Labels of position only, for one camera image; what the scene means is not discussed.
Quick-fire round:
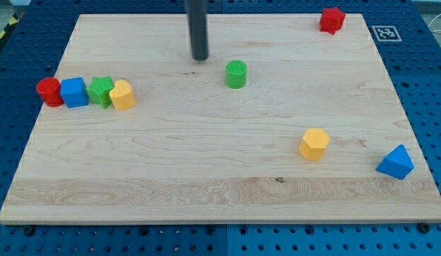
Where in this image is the green cylinder block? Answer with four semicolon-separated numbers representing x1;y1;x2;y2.
225;60;248;89

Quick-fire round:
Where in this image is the white fiducial marker tag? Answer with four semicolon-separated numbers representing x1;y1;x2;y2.
371;25;402;42

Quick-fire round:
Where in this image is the yellow heart block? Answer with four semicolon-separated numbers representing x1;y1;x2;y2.
109;80;136;110

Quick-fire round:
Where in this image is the red star block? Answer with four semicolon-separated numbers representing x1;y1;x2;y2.
319;7;346;35

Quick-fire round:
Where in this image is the white cable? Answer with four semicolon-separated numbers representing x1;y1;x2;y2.
427;9;441;35

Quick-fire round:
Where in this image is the blue cube block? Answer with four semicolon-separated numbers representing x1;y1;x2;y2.
60;78;89;108

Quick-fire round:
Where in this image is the green star block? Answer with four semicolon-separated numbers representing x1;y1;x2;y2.
86;76;114;109

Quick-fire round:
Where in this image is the yellow hexagon block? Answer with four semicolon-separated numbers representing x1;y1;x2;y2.
299;128;330;161

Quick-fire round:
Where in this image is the blue triangle block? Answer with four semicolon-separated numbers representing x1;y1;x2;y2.
376;144;415;180

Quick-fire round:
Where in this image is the light wooden board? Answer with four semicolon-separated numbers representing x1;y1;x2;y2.
0;14;441;225

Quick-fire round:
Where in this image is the yellow black hazard tape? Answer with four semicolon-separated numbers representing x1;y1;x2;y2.
0;13;20;48

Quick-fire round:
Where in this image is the red cylinder block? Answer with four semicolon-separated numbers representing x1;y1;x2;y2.
36;77;64;107

